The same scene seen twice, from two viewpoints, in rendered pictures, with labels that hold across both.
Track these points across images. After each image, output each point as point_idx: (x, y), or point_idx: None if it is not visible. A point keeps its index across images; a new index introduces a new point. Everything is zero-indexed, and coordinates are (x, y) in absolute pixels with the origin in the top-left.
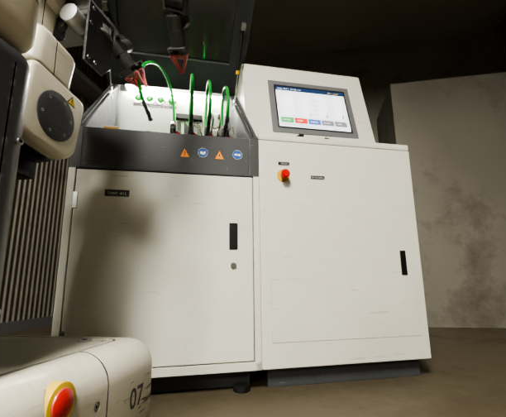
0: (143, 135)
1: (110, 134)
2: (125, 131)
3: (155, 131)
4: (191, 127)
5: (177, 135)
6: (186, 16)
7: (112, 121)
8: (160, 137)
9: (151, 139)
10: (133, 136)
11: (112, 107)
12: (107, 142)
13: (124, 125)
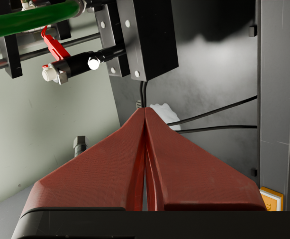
0: None
1: None
2: None
3: None
4: (83, 1)
5: None
6: None
7: (12, 214)
8: None
9: None
10: None
11: None
12: None
13: None
